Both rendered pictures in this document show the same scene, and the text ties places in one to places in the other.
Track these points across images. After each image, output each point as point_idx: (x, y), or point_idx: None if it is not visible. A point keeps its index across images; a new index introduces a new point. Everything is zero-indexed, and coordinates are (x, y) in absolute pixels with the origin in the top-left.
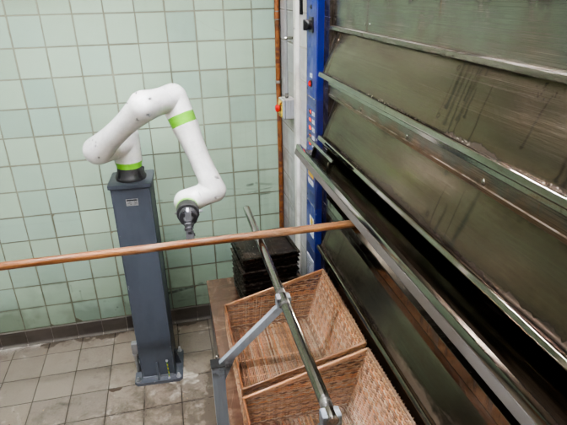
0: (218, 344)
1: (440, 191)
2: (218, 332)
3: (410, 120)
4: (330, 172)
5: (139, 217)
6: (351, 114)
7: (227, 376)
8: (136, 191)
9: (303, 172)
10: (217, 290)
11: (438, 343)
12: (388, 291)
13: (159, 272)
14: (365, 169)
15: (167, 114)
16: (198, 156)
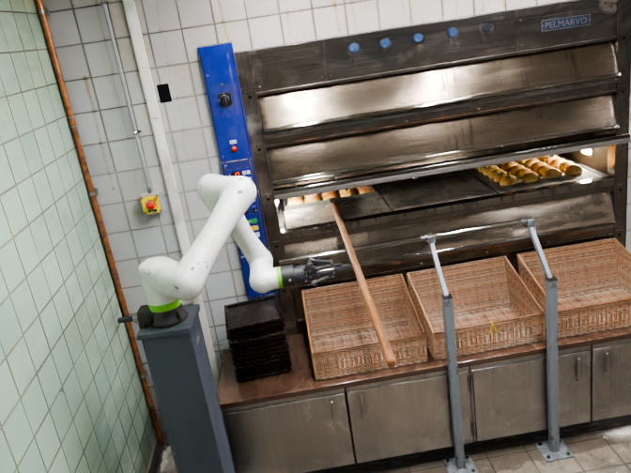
0: (334, 384)
1: (445, 133)
2: (316, 386)
3: (428, 103)
4: None
5: (203, 353)
6: (307, 146)
7: (378, 374)
8: (195, 322)
9: None
10: (241, 394)
11: (469, 205)
12: (410, 222)
13: (220, 412)
14: (364, 163)
15: None
16: (253, 231)
